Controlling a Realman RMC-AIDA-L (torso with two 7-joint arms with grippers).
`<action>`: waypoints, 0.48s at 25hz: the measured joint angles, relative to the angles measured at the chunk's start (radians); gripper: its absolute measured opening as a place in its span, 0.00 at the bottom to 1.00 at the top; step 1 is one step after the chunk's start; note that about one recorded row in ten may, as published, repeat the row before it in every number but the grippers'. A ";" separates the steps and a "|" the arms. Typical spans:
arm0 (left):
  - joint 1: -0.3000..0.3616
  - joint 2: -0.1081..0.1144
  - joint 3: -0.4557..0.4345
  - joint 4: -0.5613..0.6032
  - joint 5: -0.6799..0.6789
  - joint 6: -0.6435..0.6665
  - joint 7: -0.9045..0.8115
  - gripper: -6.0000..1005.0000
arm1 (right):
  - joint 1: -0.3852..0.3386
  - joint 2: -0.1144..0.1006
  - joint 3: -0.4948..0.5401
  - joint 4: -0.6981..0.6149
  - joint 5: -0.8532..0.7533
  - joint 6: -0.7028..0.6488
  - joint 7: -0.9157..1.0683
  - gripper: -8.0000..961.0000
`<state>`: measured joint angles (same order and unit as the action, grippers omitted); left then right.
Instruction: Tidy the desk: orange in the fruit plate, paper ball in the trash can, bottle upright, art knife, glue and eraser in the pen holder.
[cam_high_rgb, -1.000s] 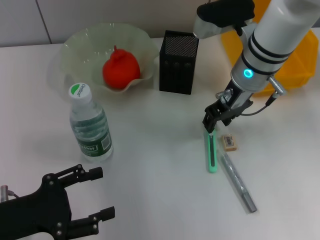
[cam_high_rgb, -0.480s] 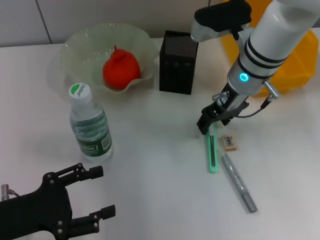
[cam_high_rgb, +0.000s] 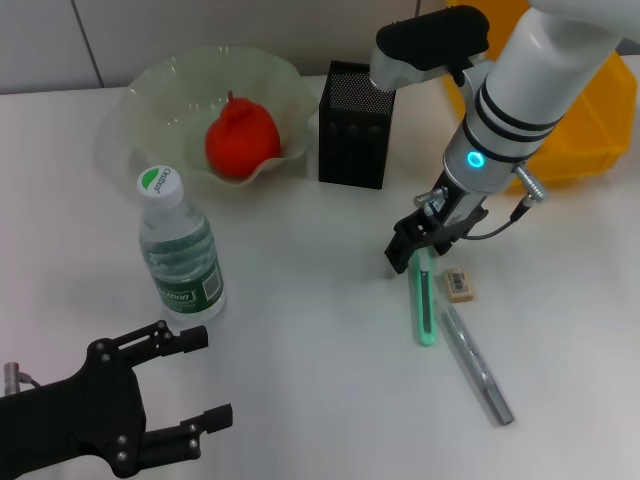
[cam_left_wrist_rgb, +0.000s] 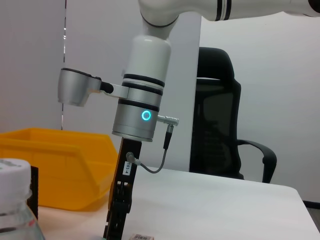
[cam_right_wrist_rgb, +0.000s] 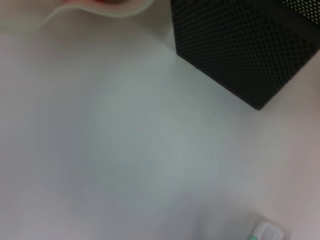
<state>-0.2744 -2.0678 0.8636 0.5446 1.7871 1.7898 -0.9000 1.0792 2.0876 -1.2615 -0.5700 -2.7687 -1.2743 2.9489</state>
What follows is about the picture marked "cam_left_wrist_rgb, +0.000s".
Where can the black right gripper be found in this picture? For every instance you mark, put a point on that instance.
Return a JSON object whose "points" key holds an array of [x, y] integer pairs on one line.
{"points": [[130, 162]]}

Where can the clear water bottle green label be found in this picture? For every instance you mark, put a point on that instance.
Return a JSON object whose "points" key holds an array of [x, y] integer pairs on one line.
{"points": [[15, 200]]}

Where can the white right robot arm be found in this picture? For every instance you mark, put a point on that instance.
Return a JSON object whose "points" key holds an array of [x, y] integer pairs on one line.
{"points": [[147, 75]]}

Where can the beige eraser with barcode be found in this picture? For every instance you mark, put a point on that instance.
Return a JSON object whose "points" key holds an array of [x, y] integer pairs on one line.
{"points": [[142, 236]]}

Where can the black mesh pen holder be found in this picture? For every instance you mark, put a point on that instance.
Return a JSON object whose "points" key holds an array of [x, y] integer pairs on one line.
{"points": [[34, 192]]}

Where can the yellow plastic storage bin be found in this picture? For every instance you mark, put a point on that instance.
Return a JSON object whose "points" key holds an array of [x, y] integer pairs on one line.
{"points": [[65, 170]]}

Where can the black office chair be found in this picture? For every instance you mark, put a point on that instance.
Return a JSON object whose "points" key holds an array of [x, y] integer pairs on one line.
{"points": [[217, 125]]}

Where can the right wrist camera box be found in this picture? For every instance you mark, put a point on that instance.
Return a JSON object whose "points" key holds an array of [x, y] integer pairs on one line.
{"points": [[75, 87]]}

